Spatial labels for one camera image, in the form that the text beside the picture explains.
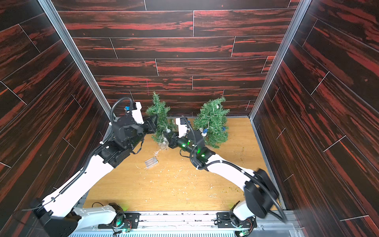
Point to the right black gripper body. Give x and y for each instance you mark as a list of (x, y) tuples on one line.
[(172, 139)]

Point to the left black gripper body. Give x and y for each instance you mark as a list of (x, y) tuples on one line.
[(138, 130)]

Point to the small christmas tree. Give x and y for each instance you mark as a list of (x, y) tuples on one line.
[(164, 123)]

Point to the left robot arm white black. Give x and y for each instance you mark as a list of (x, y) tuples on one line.
[(58, 213)]

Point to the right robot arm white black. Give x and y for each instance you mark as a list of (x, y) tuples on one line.
[(259, 191)]

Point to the right decorated christmas tree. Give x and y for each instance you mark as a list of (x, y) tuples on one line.
[(212, 122)]

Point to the left clear battery box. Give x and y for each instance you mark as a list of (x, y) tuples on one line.
[(151, 162)]

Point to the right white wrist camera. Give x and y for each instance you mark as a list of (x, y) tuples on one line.
[(182, 126)]

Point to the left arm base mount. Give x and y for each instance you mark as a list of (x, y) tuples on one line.
[(127, 221)]

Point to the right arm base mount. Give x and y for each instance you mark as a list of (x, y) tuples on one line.
[(229, 220)]

